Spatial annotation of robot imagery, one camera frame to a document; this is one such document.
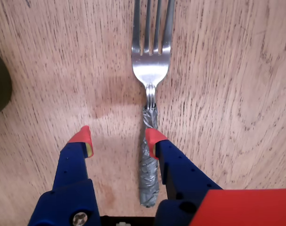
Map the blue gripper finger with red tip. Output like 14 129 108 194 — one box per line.
144 128 223 226
27 125 102 226

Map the black round bowl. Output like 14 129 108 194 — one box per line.
0 47 13 119

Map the red camera mount bracket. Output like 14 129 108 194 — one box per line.
189 188 286 226

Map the metal fork with taped handle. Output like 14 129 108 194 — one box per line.
131 0 176 208

